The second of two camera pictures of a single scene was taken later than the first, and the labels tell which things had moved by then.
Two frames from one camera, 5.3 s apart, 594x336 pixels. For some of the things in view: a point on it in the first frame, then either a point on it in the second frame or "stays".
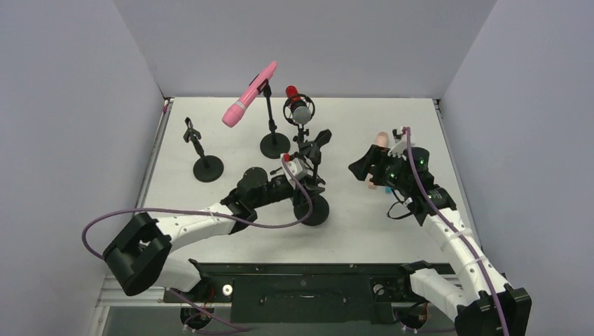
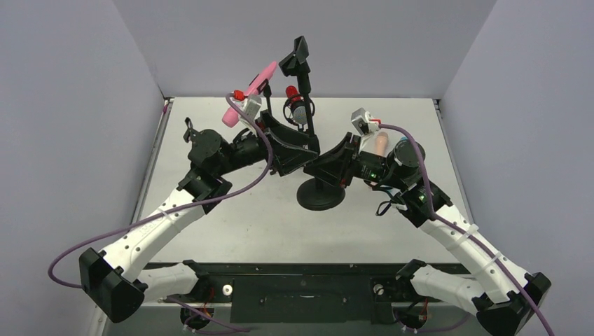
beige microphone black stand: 320,210 → 318,197
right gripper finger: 360,169 → 333,175
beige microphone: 382,139 stays
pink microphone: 235,113 stays
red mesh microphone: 301,112 stays
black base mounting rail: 302,293 stays
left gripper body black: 287,192 → 249,150
